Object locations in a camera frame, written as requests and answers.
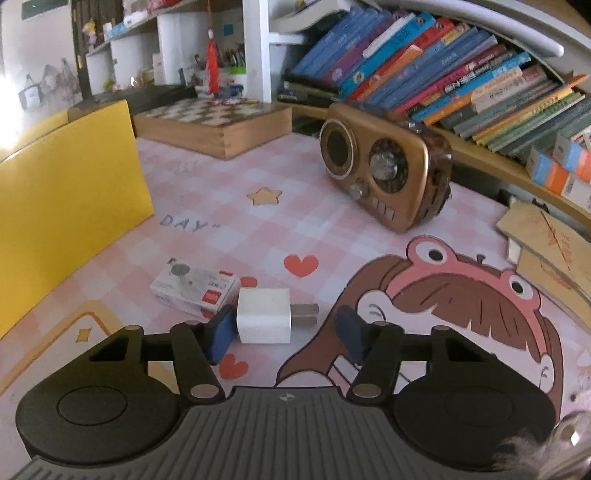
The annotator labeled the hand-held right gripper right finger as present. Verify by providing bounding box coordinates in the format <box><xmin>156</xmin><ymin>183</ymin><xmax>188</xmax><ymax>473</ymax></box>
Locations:
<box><xmin>336</xmin><ymin>305</ymin><xmax>497</xmax><ymax>403</ymax></box>

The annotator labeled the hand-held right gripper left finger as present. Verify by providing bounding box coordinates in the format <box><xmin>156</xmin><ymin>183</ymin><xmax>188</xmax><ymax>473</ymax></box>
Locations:
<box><xmin>88</xmin><ymin>307</ymin><xmax>234</xmax><ymax>402</ymax></box>

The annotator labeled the white charger plug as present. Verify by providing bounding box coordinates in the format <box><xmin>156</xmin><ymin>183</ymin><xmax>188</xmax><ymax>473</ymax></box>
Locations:
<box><xmin>236</xmin><ymin>288</ymin><xmax>320</xmax><ymax>346</ymax></box>

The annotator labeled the yellow cardboard box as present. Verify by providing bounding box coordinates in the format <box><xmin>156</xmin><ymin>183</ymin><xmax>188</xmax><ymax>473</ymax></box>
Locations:
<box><xmin>0</xmin><ymin>99</ymin><xmax>155</xmax><ymax>340</ymax></box>

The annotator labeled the pink checked cloth desktop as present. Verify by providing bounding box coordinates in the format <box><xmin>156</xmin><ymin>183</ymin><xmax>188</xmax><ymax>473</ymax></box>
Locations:
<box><xmin>0</xmin><ymin>129</ymin><xmax>591</xmax><ymax>462</ymax></box>

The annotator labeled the small white red-label box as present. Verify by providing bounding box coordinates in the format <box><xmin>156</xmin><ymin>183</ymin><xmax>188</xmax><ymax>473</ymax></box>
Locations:
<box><xmin>150</xmin><ymin>264</ymin><xmax>242</xmax><ymax>320</ymax></box>

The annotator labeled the brown retro radio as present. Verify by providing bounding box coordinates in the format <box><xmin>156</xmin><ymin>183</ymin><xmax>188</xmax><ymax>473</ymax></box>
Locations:
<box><xmin>320</xmin><ymin>102</ymin><xmax>453</xmax><ymax>233</ymax></box>

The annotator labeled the wooden chessboard box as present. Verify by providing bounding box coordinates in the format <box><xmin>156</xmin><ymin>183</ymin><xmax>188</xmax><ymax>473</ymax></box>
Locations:
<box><xmin>134</xmin><ymin>98</ymin><xmax>294</xmax><ymax>161</ymax></box>

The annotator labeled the stack of cardboard pieces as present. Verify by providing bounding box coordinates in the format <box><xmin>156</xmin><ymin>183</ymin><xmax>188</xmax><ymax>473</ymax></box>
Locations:
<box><xmin>496</xmin><ymin>200</ymin><xmax>591</xmax><ymax>315</ymax></box>

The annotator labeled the blue orange white carton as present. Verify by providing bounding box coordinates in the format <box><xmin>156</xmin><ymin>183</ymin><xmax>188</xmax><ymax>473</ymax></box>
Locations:
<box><xmin>554</xmin><ymin>134</ymin><xmax>591</xmax><ymax>183</ymax></box>
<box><xmin>526</xmin><ymin>148</ymin><xmax>591</xmax><ymax>208</ymax></box>

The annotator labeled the red tassel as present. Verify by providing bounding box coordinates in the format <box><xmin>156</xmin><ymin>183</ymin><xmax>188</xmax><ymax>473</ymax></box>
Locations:
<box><xmin>205</xmin><ymin>28</ymin><xmax>222</xmax><ymax>100</ymax></box>

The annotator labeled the pen cup with pens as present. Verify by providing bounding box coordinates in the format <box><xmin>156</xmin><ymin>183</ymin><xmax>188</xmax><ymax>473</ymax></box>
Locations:
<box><xmin>221</xmin><ymin>44</ymin><xmax>245</xmax><ymax>69</ymax></box>

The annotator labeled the row of colourful books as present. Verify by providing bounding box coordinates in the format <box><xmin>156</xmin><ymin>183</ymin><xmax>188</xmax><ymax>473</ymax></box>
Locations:
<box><xmin>281</xmin><ymin>7</ymin><xmax>591</xmax><ymax>160</ymax></box>

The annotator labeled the white bookshelf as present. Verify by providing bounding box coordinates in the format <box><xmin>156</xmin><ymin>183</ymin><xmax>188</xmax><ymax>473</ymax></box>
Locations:
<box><xmin>242</xmin><ymin>0</ymin><xmax>591</xmax><ymax>227</ymax></box>

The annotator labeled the hanging tote bag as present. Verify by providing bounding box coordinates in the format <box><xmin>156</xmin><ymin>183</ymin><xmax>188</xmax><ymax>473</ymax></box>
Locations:
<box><xmin>44</xmin><ymin>65</ymin><xmax>81</xmax><ymax>104</ymax></box>
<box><xmin>18</xmin><ymin>76</ymin><xmax>44</xmax><ymax>112</ymax></box>

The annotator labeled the white cubby shelf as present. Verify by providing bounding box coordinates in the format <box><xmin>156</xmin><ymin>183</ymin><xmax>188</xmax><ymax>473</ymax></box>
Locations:
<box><xmin>85</xmin><ymin>0</ymin><xmax>259</xmax><ymax>100</ymax></box>

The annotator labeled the thick book dark cover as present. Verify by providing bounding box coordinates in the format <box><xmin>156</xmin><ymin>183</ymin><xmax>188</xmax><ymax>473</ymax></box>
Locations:
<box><xmin>270</xmin><ymin>0</ymin><xmax>354</xmax><ymax>44</ymax></box>

